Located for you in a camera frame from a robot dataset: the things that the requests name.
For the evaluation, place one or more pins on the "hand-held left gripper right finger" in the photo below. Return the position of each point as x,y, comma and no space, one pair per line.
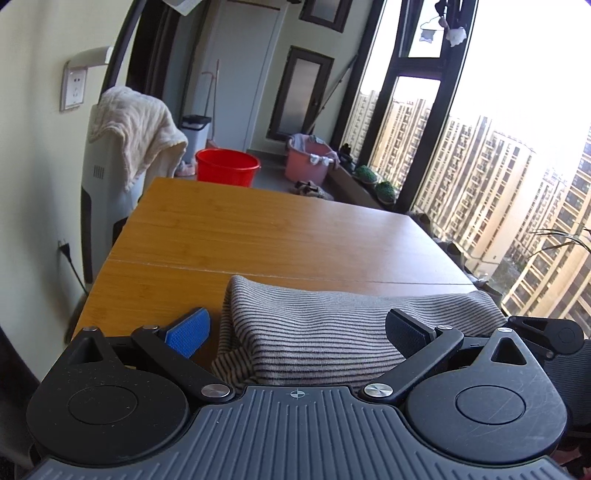
407,333

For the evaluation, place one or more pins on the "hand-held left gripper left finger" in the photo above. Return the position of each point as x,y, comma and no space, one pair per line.
190,331

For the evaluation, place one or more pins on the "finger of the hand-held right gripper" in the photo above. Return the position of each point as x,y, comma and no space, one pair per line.
549,333

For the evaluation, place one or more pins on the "grey striped garment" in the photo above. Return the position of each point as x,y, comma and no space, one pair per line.
318,332

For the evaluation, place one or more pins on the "long leaf houseplant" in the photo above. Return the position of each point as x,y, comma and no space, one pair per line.
565,240

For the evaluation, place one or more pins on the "green potted plant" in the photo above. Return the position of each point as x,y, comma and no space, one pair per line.
385,191
367,173

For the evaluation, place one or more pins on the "pink slippers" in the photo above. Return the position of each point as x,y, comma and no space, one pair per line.
185,169

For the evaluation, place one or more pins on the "white standing appliance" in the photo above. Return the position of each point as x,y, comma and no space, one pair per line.
99,194

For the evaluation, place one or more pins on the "red plastic bucket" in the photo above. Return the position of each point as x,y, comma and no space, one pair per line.
226,167

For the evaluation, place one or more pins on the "pair of brown slippers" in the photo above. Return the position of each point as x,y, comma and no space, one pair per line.
311,189

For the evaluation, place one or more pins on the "grey pedal trash bin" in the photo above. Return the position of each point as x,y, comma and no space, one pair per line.
196,134

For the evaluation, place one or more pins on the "pink laundry basket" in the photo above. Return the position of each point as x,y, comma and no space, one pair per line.
307,161

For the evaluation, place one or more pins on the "cream towel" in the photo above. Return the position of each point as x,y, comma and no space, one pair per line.
136,134

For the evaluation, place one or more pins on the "leaning metal pole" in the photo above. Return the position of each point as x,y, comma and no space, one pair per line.
330,94

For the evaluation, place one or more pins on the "dark framed frosted window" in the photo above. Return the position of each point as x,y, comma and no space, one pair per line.
301,94
325,11

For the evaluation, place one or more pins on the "white door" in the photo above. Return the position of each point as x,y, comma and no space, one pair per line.
247,74

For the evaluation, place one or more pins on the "hanging window ornament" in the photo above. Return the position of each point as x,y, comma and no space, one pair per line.
450,23

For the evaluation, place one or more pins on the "black window frame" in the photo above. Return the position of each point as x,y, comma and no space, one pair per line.
418,115

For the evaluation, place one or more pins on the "white wall socket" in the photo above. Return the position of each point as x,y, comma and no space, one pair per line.
74,87

